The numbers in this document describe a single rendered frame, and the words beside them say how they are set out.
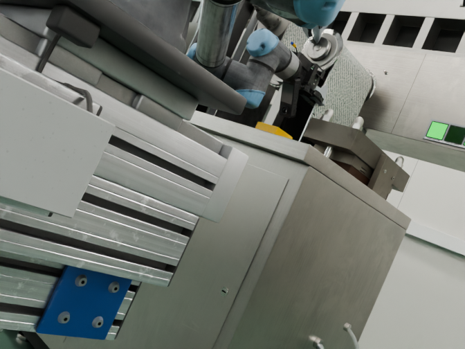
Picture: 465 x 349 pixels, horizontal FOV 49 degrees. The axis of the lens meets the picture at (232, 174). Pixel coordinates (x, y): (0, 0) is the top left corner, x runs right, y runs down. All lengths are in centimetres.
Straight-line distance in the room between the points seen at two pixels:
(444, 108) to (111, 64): 139
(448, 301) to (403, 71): 243
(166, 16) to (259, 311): 83
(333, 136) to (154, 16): 99
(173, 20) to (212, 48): 69
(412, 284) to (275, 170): 300
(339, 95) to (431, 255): 261
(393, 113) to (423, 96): 11
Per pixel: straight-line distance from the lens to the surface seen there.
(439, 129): 172
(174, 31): 51
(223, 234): 122
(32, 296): 57
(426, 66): 184
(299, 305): 132
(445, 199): 416
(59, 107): 33
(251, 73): 130
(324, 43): 160
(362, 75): 173
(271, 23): 178
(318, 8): 54
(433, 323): 403
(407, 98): 181
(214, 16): 110
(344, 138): 140
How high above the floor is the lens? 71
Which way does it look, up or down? 3 degrees up
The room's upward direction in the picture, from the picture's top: 25 degrees clockwise
